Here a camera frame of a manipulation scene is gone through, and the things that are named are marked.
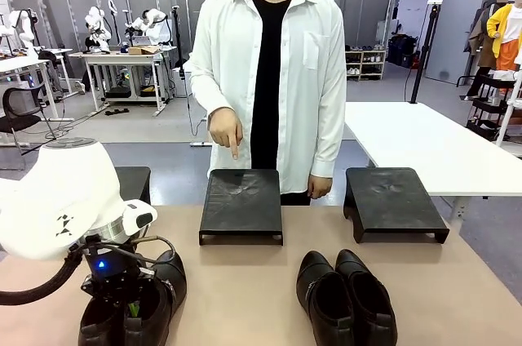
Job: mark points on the dark blue bags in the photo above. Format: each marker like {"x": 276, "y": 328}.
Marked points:
{"x": 401, "y": 50}

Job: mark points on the wooden shoe rack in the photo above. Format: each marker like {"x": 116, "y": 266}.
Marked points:
{"x": 365, "y": 62}

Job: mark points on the person's left forearm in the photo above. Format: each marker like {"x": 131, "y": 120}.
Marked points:
{"x": 328, "y": 142}

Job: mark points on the person's right hand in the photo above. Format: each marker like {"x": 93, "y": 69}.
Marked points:
{"x": 224, "y": 129}

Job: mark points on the white background desk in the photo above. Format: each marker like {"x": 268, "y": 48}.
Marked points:
{"x": 24, "y": 64}

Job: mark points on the large white table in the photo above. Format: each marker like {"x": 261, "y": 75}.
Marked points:
{"x": 428, "y": 138}

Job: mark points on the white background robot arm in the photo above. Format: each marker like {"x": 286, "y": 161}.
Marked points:
{"x": 153, "y": 27}
{"x": 98, "y": 29}
{"x": 20, "y": 32}

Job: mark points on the black tripod with white head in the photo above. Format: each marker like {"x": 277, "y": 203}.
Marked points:
{"x": 424, "y": 48}

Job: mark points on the person in white shirt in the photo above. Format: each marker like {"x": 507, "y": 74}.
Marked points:
{"x": 269, "y": 76}

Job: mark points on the person's left hand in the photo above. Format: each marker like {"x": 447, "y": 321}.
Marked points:
{"x": 320, "y": 187}

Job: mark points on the black shoe stand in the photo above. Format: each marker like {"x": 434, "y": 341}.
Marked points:
{"x": 136, "y": 183}
{"x": 391, "y": 203}
{"x": 240, "y": 203}

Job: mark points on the person in yellow cardigan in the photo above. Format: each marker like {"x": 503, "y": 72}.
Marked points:
{"x": 505, "y": 36}

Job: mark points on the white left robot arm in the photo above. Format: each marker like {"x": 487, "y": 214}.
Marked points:
{"x": 61, "y": 195}

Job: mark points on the black office chair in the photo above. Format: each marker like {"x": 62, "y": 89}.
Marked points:
{"x": 20, "y": 113}

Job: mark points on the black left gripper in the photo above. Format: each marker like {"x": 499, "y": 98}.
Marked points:
{"x": 110, "y": 266}

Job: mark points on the black utility cart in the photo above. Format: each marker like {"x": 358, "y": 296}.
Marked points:
{"x": 489, "y": 105}

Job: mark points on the person's right forearm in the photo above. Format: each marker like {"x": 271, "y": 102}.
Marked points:
{"x": 204, "y": 85}

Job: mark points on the white background work table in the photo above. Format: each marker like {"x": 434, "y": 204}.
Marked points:
{"x": 122, "y": 58}

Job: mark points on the cardboard box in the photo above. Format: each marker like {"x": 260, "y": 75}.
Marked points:
{"x": 142, "y": 50}

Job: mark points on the person in dark coat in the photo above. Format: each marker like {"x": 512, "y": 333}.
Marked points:
{"x": 481, "y": 40}

